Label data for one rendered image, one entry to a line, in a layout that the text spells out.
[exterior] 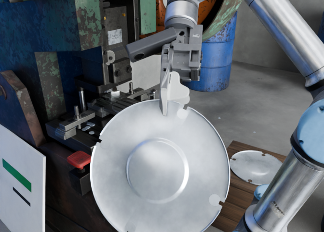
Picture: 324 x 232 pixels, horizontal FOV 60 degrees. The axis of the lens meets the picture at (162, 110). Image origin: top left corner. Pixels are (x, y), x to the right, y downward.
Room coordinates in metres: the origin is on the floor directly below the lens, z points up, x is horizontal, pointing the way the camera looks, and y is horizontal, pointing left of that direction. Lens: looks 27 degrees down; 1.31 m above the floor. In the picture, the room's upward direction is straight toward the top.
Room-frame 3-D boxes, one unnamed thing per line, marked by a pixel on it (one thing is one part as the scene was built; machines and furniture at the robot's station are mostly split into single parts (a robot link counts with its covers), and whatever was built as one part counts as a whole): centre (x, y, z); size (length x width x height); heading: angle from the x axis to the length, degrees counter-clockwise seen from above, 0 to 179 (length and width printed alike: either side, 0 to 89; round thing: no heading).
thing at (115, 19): (1.12, 0.21, 1.04); 0.17 x 0.15 x 0.30; 52
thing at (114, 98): (1.14, 0.24, 0.76); 0.15 x 0.09 x 0.05; 142
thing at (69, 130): (1.01, 0.35, 0.76); 0.17 x 0.06 x 0.10; 142
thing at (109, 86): (1.15, 0.25, 0.86); 0.20 x 0.16 x 0.05; 142
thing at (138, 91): (1.28, 0.14, 0.76); 0.17 x 0.06 x 0.10; 142
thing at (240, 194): (1.21, -0.51, 0.18); 0.40 x 0.38 x 0.35; 58
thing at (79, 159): (0.74, 0.27, 0.72); 0.07 x 0.06 x 0.08; 52
